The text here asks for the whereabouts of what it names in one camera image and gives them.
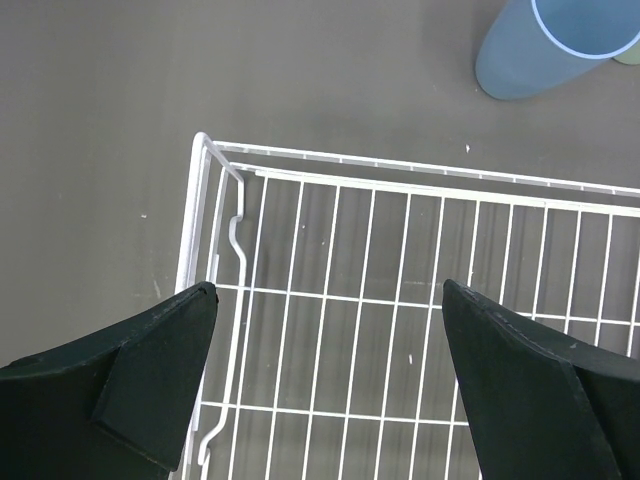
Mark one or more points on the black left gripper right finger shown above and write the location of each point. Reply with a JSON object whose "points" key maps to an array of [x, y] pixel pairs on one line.
{"points": [[540, 404]]}

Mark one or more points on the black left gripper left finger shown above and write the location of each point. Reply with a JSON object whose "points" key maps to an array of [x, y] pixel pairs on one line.
{"points": [[115, 404]]}

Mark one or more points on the light green cup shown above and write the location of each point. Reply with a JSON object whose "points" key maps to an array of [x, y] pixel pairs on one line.
{"points": [[630, 57]]}

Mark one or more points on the blue cup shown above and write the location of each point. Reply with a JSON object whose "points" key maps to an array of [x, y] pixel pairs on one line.
{"points": [[535, 46]]}

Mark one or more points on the white wire dish rack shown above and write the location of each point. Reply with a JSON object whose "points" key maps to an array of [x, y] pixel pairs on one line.
{"points": [[330, 358]]}

